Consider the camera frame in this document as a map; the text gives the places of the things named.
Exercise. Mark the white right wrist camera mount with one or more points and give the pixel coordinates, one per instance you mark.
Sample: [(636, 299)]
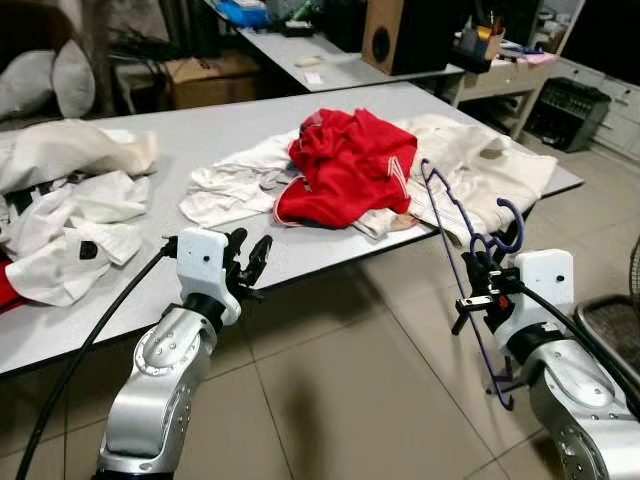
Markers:
[(545, 285)]

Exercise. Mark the red jacket with white stripes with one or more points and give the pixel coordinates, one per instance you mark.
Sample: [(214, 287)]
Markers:
[(345, 165)]

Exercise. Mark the grey pillow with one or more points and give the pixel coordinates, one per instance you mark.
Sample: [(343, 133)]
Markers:
[(75, 80), (25, 85)]

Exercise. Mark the small beige desk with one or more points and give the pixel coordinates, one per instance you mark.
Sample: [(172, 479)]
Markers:
[(505, 80)]

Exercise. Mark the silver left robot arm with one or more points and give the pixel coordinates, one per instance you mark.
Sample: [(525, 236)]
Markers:
[(160, 380)]

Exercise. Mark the brown wooden speaker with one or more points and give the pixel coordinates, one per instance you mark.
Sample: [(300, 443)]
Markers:
[(405, 35)]

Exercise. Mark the pink flat item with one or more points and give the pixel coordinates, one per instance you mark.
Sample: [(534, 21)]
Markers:
[(538, 58)]

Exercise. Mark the black pen holder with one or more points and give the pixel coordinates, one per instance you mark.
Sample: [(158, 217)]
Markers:
[(478, 48)]

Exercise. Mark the red garment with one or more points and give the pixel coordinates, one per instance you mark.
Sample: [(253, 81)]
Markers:
[(6, 288)]

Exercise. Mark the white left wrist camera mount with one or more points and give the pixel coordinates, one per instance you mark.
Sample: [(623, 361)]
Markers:
[(205, 265)]

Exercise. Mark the black audio mixer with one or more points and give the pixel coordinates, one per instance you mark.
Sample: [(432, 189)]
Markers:
[(568, 112)]

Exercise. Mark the white shirt black button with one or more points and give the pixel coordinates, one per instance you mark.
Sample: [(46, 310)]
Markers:
[(70, 240)]

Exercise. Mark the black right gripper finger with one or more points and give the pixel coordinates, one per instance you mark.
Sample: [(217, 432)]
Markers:
[(472, 258), (491, 260)]

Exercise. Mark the cardboard box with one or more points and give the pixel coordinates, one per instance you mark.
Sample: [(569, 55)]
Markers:
[(210, 82)]

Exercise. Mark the purple plastic clothes hanger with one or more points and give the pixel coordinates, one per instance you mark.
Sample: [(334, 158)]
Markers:
[(521, 225)]

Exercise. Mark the white desk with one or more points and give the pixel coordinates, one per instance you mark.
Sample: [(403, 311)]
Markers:
[(340, 65)]

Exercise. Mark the crumpled white shirt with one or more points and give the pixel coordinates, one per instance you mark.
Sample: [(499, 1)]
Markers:
[(230, 185)]

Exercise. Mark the white drawer cabinet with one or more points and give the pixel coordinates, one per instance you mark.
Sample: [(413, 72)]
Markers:
[(610, 105)]

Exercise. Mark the cream white jacket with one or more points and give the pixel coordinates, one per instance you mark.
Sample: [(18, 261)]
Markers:
[(490, 165)]

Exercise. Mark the blue plastic item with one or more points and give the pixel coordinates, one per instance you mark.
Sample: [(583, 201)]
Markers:
[(242, 13)]

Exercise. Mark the plaid cushion metal chair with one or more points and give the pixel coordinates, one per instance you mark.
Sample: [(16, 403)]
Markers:
[(605, 330)]

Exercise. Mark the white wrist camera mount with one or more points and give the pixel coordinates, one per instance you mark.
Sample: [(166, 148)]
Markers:
[(205, 265), (545, 285)]

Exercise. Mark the grey folding table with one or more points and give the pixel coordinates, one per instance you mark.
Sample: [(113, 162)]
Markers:
[(200, 140)]

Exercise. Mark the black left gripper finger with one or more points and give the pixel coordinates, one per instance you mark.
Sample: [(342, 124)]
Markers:
[(238, 248), (260, 262)]

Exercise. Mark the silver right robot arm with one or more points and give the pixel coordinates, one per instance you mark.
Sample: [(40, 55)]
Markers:
[(580, 410)]

